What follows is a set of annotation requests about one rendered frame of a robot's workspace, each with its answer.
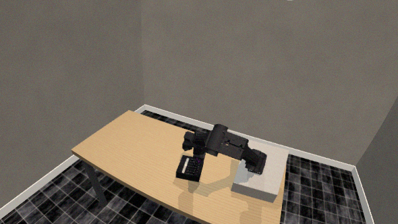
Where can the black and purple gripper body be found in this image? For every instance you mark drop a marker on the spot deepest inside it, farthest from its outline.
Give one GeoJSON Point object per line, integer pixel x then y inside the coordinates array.
{"type": "Point", "coordinates": [201, 154]}

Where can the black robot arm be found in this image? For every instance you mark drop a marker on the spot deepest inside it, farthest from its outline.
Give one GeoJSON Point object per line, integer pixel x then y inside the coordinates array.
{"type": "Point", "coordinates": [215, 142]}

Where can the black lighting desk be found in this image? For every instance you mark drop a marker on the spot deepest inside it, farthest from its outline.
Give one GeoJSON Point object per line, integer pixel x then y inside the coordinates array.
{"type": "Point", "coordinates": [189, 169]}

